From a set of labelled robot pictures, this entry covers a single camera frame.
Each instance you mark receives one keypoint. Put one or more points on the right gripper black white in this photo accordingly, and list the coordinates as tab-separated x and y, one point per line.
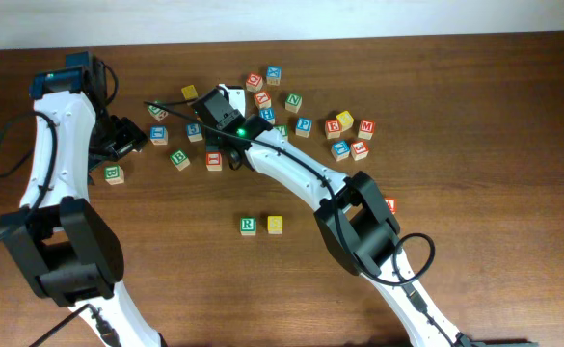
219	138

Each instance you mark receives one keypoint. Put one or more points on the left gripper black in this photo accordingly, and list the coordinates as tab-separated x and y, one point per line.
124	140

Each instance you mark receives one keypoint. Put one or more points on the green R block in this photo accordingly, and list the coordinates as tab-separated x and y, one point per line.
248	226

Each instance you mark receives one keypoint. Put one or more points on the yellow S block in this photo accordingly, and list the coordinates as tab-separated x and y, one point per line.
275	224

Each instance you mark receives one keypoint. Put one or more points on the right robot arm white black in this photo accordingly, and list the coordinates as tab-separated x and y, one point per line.
356	224

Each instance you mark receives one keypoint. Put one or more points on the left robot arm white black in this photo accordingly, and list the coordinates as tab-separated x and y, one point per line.
62	247

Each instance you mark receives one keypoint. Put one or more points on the red I block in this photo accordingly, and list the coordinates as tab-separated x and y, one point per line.
214	161

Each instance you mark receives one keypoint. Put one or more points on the green B block far left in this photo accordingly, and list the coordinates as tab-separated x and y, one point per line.
114	175

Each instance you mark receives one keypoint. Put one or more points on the green b block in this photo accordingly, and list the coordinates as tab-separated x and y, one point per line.
180	160
114	175

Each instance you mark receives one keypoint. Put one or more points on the blue 5 block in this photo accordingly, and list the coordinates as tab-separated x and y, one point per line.
194	132

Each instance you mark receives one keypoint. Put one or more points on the blue H block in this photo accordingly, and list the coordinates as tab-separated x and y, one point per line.
268	114

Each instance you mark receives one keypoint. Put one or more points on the green V block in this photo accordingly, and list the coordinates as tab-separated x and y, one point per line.
283	130

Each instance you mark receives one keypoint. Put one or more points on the green J block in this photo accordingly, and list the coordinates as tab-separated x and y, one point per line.
157	113

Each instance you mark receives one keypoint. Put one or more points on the red K block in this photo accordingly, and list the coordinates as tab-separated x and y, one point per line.
263	100

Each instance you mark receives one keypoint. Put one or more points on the green B block centre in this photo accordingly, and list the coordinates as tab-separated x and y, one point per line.
180	160

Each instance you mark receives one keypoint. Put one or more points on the red C block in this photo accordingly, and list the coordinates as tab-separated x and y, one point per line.
254	83

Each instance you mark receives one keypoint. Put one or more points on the yellow block top left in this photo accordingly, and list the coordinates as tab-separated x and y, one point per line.
189	92

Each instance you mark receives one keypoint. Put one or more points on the blue P block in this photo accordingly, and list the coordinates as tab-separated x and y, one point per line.
303	127

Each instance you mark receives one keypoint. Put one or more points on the green N block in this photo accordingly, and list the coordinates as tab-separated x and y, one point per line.
293	102

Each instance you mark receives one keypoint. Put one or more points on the blue X block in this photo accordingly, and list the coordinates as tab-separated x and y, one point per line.
273	75

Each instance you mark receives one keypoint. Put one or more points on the red E block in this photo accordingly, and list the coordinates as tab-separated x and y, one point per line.
332	129

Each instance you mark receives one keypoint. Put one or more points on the blue block lower right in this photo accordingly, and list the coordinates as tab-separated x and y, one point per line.
340	150

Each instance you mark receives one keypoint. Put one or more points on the yellow block by E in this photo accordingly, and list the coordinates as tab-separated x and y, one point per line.
345	120

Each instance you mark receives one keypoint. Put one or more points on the red 3 block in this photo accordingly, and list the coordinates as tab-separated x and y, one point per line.
359	150

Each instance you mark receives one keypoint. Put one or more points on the red M block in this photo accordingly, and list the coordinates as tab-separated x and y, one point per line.
366	129

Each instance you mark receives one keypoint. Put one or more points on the red A block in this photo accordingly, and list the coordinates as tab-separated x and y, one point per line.
392	204

